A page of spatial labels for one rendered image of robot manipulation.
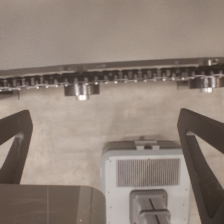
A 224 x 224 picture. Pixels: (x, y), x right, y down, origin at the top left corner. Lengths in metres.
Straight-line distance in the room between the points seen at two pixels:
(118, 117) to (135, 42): 1.18
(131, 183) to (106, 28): 1.06
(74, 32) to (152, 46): 0.06
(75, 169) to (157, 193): 0.57
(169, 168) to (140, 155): 0.18
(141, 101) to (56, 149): 0.65
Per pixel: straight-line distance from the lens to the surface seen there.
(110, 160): 1.12
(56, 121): 1.38
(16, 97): 1.45
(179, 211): 1.32
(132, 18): 0.18
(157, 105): 1.37
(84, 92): 0.44
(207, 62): 0.52
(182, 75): 0.42
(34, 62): 0.18
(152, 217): 1.05
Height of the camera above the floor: 1.33
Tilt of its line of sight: 86 degrees down
